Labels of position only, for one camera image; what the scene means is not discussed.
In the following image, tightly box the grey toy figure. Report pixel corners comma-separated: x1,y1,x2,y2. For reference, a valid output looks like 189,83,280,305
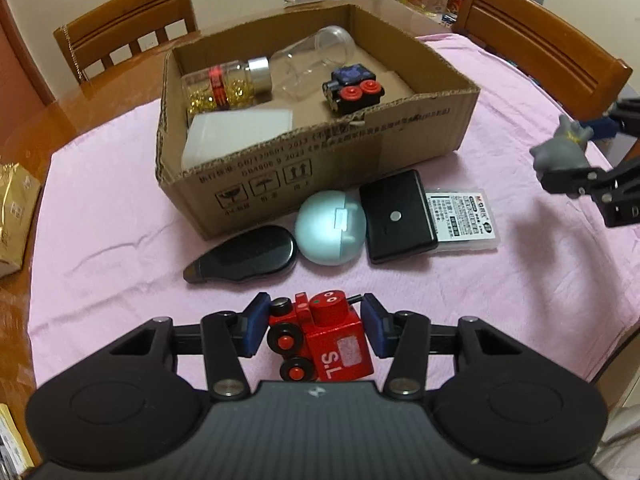
529,115,593,180

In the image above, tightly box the red toy train engine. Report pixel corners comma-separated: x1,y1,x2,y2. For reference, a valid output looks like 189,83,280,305
267,289,373,382

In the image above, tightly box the black teardrop case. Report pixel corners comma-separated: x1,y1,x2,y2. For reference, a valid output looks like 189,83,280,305
183,224,298,285

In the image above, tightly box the teal round case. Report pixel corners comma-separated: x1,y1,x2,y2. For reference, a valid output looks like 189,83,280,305
294,191,367,266

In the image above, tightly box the white plastic container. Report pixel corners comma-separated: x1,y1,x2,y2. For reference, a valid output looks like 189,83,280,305
181,108,293,171

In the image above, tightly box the gold capsule bottle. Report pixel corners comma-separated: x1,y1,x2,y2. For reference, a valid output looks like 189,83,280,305
181,56,272,119

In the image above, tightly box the clear plastic jar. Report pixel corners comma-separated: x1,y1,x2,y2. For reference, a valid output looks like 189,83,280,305
269,25,356,101

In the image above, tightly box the wooden chair right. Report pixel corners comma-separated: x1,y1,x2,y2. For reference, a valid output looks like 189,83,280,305
452,0,632,120

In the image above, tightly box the wooden chair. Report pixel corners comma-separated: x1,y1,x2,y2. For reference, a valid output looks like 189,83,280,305
452,0,632,120
53,0,198,84

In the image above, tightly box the black rectangular case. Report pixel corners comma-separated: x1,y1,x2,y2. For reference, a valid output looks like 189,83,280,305
359,169,438,264

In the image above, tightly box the clear box with label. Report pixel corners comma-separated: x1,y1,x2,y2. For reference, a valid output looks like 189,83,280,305
425,190,500,252

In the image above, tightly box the pink cloth mat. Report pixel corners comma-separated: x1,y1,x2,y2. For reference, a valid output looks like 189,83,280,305
27,32,640,391

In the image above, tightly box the cardboard box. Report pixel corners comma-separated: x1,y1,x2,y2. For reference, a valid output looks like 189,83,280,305
155,0,480,240

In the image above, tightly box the gold tissue pack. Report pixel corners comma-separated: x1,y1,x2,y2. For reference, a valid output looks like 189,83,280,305
0,164,41,278

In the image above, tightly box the wooden chair back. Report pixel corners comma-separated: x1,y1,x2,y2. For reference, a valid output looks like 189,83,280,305
53,0,198,84

